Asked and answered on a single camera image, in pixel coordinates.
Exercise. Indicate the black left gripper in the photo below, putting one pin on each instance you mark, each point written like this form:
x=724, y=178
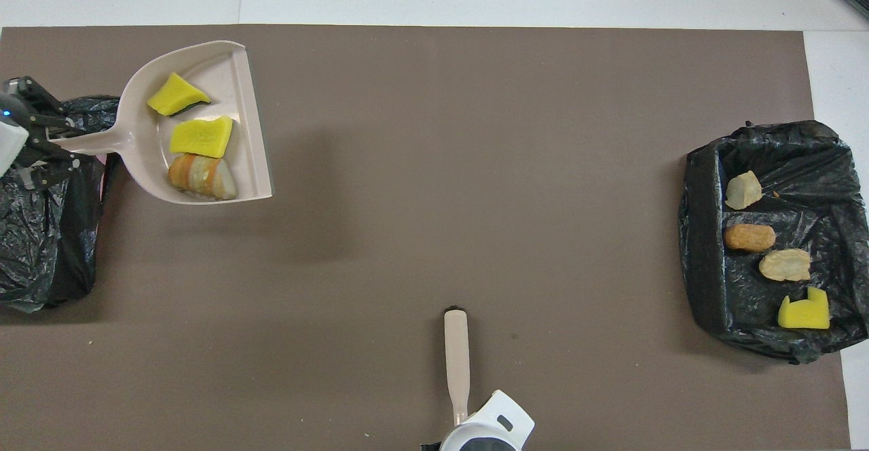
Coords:
x=10, y=98

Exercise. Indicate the beige plastic dustpan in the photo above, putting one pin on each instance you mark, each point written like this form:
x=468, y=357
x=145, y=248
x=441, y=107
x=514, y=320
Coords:
x=146, y=147

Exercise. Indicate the striped bread roll piece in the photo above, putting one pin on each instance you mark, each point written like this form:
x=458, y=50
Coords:
x=202, y=176

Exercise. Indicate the beige hand brush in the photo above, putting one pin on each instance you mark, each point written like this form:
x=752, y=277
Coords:
x=457, y=349

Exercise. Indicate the pale bread piece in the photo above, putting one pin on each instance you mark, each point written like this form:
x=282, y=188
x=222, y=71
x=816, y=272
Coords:
x=743, y=189

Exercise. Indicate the brown fried nugget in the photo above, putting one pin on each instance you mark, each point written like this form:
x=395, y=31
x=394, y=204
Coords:
x=749, y=237

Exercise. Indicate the orange crusted bread piece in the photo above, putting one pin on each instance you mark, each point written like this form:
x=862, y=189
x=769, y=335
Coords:
x=785, y=265

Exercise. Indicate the notched yellow foam chunk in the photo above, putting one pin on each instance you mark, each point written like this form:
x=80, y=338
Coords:
x=804, y=314

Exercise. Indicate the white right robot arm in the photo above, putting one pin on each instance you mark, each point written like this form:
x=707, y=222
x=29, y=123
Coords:
x=495, y=427

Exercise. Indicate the black bag over pink bin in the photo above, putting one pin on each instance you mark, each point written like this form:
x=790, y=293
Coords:
x=41, y=247

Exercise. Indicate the black bag lined bin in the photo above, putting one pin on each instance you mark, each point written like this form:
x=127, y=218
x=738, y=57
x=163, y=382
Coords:
x=699, y=247

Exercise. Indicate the brown table mat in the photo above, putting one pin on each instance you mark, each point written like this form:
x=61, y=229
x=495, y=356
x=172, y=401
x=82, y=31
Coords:
x=434, y=166

